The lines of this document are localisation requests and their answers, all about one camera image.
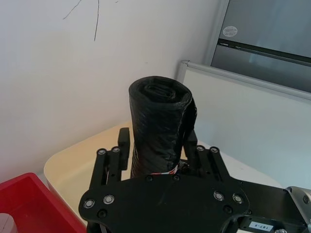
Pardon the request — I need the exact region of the red plastic bin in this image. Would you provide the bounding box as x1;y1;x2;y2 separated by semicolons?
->
0;172;87;233

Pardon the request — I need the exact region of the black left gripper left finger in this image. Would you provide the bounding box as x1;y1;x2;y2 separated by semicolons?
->
90;127;131;189

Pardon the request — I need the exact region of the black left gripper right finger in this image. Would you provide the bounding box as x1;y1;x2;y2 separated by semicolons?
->
183;130;230;183

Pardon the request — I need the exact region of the white partition panel grey frame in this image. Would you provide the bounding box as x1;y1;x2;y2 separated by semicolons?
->
176;60;311;190

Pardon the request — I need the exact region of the black plastic bag roll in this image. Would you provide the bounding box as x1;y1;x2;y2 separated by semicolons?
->
128;75;198;177

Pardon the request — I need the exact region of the grey steel cabinet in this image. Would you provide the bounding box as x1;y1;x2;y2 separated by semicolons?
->
203;0;311;93

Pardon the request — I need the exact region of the cream plastic tub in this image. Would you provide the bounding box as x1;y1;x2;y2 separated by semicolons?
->
43;120;286;220

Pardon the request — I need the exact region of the white cylindrical container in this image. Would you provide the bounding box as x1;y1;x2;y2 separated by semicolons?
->
0;213;17;233

